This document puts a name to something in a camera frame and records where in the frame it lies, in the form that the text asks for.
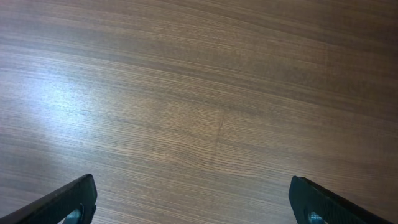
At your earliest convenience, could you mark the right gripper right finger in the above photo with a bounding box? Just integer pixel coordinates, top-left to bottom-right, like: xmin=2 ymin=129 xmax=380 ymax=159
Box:
xmin=289 ymin=176 xmax=391 ymax=224

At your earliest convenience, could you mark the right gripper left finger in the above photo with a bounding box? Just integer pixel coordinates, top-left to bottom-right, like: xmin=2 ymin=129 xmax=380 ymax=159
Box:
xmin=1 ymin=174 xmax=98 ymax=224

